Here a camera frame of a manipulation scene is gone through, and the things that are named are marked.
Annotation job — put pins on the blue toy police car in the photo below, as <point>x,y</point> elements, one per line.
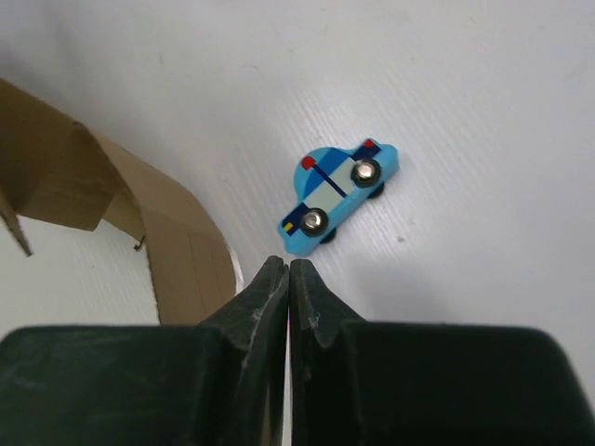
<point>331,184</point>

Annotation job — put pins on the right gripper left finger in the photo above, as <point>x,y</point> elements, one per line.
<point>219,382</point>

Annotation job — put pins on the cardboard box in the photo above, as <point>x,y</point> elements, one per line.
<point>59,171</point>

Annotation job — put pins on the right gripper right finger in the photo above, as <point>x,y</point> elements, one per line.
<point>358,382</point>

